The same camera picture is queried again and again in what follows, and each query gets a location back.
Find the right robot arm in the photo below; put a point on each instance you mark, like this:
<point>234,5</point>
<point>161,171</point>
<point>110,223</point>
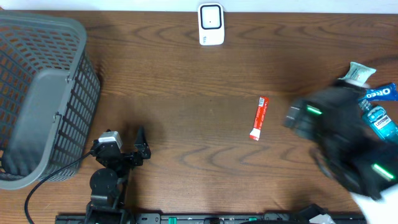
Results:
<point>370,178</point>

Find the white barcode scanner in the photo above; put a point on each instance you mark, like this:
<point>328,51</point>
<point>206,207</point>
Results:
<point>211,24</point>

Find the grey plastic basket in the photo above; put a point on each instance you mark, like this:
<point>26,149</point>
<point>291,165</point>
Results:
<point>49,95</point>

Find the teal mouthwash bottle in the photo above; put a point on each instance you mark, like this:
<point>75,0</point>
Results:
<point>377,119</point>

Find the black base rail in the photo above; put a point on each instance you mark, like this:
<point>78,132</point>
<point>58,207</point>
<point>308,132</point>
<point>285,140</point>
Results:
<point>155,218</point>

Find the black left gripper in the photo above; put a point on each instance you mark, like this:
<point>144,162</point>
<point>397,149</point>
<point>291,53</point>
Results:
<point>142,146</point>

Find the white wet wipes pack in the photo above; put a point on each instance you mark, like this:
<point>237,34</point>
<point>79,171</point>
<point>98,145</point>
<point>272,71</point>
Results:
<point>358,74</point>

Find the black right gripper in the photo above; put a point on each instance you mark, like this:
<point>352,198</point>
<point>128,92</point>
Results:
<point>305,127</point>

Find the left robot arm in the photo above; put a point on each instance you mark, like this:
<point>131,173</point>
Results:
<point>109,184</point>

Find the blue Oreo cookie pack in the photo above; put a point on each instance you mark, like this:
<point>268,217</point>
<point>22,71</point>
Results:
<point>382,93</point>

